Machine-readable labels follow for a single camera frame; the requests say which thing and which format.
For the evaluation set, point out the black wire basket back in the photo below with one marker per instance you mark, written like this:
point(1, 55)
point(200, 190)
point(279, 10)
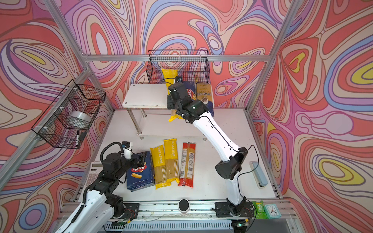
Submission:
point(191, 65)

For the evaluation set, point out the black wire basket left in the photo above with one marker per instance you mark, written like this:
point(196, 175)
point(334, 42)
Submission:
point(58, 128)

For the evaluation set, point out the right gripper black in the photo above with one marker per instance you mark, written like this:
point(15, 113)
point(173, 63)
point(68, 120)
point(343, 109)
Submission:
point(170, 105)

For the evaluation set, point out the round black white sensor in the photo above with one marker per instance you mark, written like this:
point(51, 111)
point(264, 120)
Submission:
point(183, 206)

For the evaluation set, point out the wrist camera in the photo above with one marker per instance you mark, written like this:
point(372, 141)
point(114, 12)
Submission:
point(127, 148)
point(178, 79)

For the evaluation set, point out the white calculator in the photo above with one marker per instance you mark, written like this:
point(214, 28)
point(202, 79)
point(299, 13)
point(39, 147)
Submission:
point(95, 168)

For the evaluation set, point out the silver tape roll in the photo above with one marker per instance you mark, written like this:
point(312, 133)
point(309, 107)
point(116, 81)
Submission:
point(81, 116)

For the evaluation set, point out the green alarm clock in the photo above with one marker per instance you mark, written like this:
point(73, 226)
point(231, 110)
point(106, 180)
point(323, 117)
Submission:
point(272, 211)

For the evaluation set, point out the red spaghetti bag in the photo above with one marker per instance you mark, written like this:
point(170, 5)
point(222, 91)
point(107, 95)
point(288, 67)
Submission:
point(187, 165)

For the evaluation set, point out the yellow spaghetti bag barcode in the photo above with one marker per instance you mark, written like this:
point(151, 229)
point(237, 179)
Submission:
point(169, 79)

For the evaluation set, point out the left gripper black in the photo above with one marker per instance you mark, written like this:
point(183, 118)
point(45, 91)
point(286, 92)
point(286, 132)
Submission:
point(140, 161)

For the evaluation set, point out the yellow Pastatime bag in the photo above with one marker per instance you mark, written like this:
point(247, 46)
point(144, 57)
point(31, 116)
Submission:
point(159, 165)
point(171, 161)

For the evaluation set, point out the grey white stapler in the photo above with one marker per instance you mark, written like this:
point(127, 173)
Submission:
point(258, 174)

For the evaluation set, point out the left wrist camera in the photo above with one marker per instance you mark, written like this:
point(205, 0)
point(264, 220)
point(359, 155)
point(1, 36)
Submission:
point(127, 148)

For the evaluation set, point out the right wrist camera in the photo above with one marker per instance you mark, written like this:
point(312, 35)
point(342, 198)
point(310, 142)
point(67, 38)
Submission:
point(178, 79)

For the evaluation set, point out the white two-tier shelf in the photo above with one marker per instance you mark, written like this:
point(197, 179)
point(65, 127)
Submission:
point(146, 105)

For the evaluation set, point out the blue Barilla spaghetti box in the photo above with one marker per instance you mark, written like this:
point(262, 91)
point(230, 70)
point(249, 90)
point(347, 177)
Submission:
point(191, 89)

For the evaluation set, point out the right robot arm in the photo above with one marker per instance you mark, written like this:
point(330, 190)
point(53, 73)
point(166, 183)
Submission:
point(232, 157)

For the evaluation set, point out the blue clear spaghetti bag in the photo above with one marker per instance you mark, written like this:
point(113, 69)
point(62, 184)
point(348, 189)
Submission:
point(205, 95)

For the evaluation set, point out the black marker pen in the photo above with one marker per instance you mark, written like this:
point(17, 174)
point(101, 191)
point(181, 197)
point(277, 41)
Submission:
point(77, 138)

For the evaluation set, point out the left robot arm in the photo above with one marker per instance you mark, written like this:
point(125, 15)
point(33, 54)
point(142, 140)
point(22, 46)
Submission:
point(99, 203)

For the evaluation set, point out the blue Barilla rigatoni box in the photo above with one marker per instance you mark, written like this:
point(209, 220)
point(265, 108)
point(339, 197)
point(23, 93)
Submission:
point(141, 177)

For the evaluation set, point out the black wire basket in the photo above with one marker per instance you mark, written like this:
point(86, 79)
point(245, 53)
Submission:
point(191, 65)
point(58, 128)

